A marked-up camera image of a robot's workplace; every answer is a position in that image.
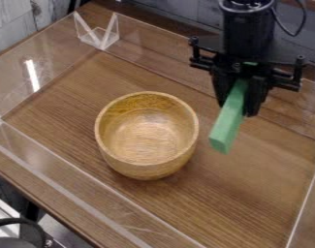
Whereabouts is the brown wooden bowl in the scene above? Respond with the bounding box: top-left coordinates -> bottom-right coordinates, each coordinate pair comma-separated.
93,91 -> 199,180

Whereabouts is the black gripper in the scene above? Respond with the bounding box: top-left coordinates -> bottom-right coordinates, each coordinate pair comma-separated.
187,0 -> 305,117

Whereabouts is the clear acrylic enclosure wall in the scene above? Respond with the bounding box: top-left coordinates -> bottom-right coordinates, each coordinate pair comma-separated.
0,3 -> 315,248

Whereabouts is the black cable bottom left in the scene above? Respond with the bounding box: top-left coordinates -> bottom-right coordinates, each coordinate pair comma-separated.
0,217 -> 48,248

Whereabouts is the green rectangular block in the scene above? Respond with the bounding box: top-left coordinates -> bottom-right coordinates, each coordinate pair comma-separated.
209,79 -> 247,154

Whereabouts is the clear acrylic corner bracket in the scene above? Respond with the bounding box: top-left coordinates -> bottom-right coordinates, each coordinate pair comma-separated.
72,12 -> 119,50

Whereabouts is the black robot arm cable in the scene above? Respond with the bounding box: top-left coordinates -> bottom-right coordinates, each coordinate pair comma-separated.
269,0 -> 308,38

